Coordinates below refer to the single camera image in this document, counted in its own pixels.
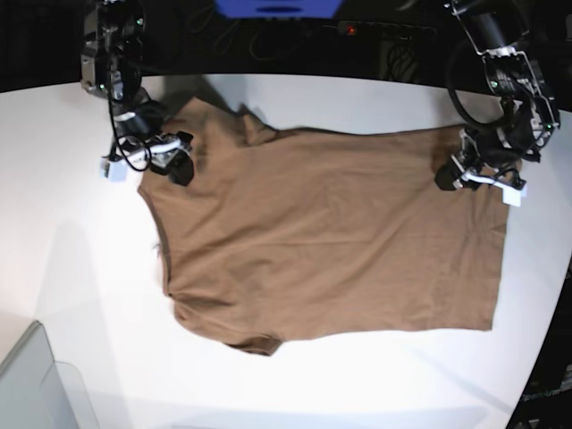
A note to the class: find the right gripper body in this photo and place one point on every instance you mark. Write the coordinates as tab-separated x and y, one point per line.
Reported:
151	154

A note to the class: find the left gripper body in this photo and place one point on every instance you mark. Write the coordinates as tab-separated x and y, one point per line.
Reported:
484	159

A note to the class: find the brown t-shirt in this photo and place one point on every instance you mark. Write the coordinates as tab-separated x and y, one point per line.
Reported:
293	235

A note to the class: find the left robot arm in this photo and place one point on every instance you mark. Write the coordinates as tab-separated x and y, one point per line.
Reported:
497	31

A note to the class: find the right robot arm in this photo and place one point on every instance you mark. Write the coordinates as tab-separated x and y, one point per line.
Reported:
111	69

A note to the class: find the blue bin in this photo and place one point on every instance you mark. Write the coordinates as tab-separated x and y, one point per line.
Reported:
251	9

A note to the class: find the black power strip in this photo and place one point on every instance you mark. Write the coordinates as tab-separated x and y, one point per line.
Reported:
387	30

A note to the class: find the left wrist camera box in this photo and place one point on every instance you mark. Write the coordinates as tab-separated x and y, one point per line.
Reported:
512	196

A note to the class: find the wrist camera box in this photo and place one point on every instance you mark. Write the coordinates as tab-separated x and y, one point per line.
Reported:
512	196
113	170

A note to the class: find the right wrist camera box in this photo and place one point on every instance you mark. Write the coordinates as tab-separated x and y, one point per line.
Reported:
113	170

